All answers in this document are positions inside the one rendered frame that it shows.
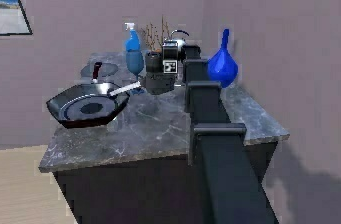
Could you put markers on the brown twig house plant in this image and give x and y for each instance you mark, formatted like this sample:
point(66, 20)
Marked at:
point(152, 37)

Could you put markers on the blue glass vase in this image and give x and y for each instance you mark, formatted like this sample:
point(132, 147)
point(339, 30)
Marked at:
point(223, 68)

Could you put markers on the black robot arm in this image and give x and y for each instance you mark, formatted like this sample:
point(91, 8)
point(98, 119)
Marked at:
point(225, 173)

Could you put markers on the black framed wall picture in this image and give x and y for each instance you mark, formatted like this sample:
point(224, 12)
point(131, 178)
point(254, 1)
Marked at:
point(1, 18)

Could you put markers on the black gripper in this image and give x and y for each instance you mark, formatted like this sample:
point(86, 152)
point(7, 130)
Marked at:
point(158, 81)

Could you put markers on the blue spray bottle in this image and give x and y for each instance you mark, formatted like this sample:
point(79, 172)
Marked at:
point(132, 42)

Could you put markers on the dark cupboard grey marble top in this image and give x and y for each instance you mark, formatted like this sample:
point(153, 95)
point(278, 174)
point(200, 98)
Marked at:
point(151, 135)

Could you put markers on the blue wine glass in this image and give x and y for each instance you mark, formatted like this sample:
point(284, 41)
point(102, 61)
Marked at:
point(134, 62)

